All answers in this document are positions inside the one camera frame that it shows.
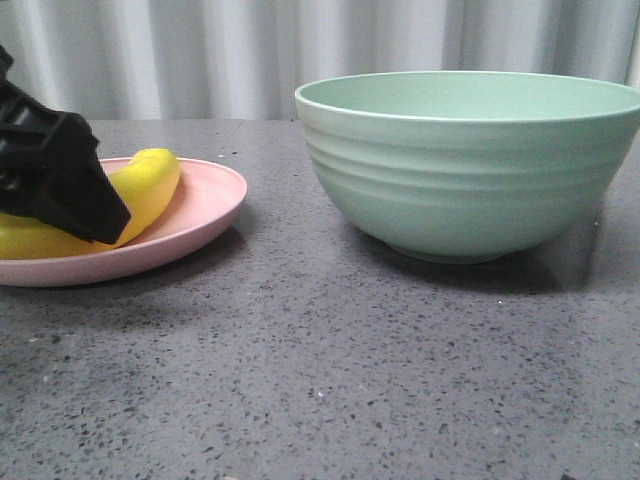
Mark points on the pink plate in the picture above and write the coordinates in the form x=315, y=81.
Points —
x=208, y=199

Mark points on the green ribbed bowl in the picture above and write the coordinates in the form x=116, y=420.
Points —
x=465, y=166

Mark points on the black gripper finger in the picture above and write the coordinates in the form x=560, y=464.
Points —
x=50, y=170

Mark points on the yellow plastic banana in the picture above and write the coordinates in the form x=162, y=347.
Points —
x=146, y=185

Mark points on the white pleated curtain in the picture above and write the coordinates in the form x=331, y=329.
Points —
x=145, y=60

